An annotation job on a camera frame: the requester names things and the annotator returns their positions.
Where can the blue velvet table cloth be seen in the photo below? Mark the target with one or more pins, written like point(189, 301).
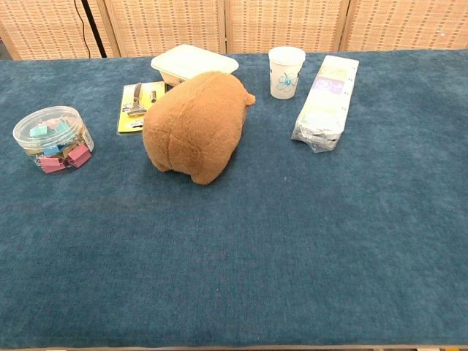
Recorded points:
point(234, 237)

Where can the brown capybara plush toy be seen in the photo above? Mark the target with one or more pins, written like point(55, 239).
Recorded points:
point(194, 124)

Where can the white paper cup blue print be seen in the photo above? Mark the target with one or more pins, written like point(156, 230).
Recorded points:
point(286, 75)

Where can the long plastic-wrapped tissue pack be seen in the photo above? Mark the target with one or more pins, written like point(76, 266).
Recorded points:
point(325, 106)

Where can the white lidded food container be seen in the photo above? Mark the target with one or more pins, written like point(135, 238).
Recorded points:
point(194, 65)

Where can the razor in yellow blister pack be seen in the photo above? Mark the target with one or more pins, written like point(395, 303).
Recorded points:
point(132, 109)

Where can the woven bamboo folding screen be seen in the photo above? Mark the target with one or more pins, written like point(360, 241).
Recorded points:
point(256, 22)

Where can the clear tub of binder clips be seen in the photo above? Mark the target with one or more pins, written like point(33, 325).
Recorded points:
point(51, 140)

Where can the black tripod stand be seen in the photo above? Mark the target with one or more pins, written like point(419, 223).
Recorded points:
point(96, 31)

